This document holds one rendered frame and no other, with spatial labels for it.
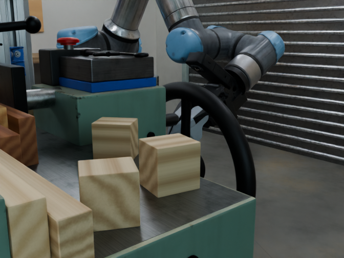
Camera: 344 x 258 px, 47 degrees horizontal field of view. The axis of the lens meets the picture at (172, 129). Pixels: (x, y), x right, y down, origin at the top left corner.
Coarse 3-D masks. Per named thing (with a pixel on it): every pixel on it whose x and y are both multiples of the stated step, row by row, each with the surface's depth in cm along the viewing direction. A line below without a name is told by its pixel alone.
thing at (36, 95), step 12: (0, 72) 45; (12, 72) 43; (24, 72) 43; (0, 84) 46; (12, 84) 43; (24, 84) 44; (0, 96) 47; (12, 96) 43; (24, 96) 44; (36, 96) 48; (48, 96) 49; (24, 108) 44; (36, 108) 49
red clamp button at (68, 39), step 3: (57, 39) 54; (60, 39) 53; (63, 39) 53; (66, 39) 53; (69, 39) 53; (72, 39) 53; (75, 39) 54; (78, 39) 54; (60, 42) 53; (63, 42) 53; (66, 42) 53; (69, 42) 53; (72, 42) 53; (75, 42) 54
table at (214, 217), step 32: (64, 160) 41; (192, 192) 33; (224, 192) 33; (160, 224) 27; (192, 224) 28; (224, 224) 30; (96, 256) 24; (128, 256) 24; (160, 256) 26; (192, 256) 28; (224, 256) 31
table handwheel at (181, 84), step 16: (176, 96) 63; (192, 96) 60; (208, 96) 58; (208, 112) 58; (224, 112) 56; (224, 128) 56; (240, 128) 56; (240, 144) 55; (240, 160) 55; (240, 176) 55
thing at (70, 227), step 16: (0, 160) 29; (16, 160) 29; (32, 176) 25; (48, 192) 23; (64, 192) 23; (48, 208) 21; (64, 208) 21; (80, 208) 21; (48, 224) 20; (64, 224) 20; (80, 224) 20; (64, 240) 20; (80, 240) 21; (64, 256) 20; (80, 256) 21
